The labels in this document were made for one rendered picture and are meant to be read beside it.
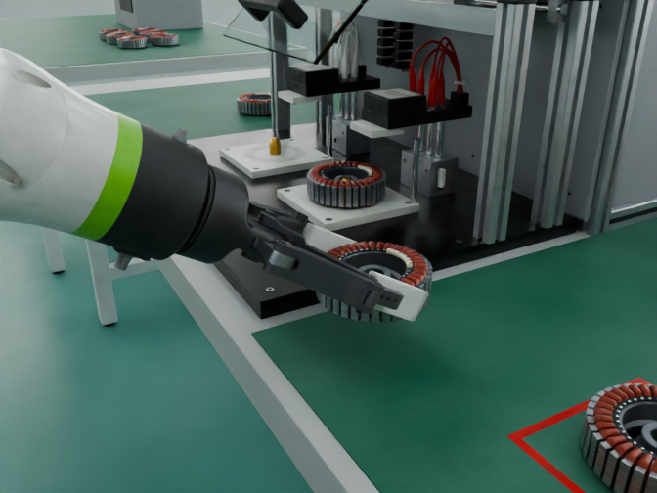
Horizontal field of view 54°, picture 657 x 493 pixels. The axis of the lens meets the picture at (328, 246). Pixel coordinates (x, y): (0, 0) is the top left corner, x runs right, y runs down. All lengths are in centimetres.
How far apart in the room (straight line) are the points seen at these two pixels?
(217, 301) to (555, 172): 45
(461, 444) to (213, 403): 130
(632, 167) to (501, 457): 55
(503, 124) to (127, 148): 46
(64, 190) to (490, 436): 37
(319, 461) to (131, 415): 130
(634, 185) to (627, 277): 20
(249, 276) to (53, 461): 109
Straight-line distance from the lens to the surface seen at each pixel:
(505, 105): 77
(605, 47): 88
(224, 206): 48
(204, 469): 161
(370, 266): 63
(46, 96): 44
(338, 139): 116
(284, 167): 105
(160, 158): 46
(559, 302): 75
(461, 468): 52
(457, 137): 109
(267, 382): 59
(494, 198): 80
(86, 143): 44
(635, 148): 97
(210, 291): 74
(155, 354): 201
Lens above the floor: 110
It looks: 25 degrees down
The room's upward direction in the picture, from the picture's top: straight up
